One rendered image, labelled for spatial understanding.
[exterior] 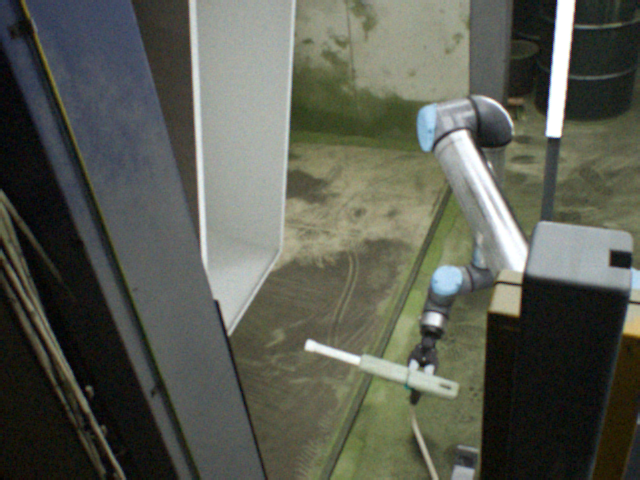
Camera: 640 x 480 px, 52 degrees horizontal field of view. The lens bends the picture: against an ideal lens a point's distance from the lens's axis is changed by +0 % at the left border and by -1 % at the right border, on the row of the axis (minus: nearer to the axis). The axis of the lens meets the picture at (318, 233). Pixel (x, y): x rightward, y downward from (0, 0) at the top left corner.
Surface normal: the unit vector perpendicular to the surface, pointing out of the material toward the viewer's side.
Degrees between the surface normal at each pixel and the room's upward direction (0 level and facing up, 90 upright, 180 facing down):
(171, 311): 90
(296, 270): 0
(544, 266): 0
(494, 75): 90
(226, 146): 90
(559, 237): 0
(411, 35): 90
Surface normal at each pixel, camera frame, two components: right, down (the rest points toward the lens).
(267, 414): -0.12, -0.81
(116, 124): 0.92, 0.13
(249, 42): -0.33, 0.58
